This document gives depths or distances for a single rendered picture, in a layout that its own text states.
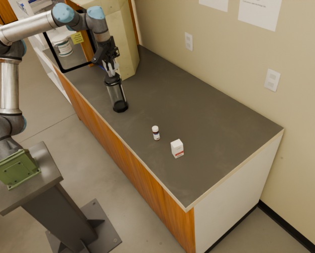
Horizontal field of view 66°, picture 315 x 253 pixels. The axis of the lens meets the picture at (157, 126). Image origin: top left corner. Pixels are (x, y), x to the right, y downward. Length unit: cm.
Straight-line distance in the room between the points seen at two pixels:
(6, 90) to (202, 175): 108
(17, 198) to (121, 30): 114
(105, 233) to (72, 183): 64
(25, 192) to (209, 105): 111
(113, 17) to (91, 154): 151
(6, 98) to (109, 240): 130
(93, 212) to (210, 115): 136
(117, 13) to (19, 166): 104
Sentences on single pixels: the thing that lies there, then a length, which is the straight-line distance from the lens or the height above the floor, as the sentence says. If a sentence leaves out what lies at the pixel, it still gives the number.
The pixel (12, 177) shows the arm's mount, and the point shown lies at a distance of 143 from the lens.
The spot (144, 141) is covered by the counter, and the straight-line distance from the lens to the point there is 137.
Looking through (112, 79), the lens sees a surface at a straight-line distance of 143.
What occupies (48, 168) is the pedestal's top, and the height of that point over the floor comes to 94.
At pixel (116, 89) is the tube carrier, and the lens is 147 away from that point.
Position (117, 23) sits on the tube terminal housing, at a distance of 169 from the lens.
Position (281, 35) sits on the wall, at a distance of 128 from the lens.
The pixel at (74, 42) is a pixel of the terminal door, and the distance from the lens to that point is 197.
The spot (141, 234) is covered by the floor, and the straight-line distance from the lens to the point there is 212.
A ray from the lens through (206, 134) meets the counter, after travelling 137.
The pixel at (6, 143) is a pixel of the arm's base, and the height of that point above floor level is 116.
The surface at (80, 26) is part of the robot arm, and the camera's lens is 132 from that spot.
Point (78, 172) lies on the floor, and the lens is 260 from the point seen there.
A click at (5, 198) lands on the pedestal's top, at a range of 147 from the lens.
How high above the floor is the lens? 196
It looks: 45 degrees down
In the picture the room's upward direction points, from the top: 10 degrees counter-clockwise
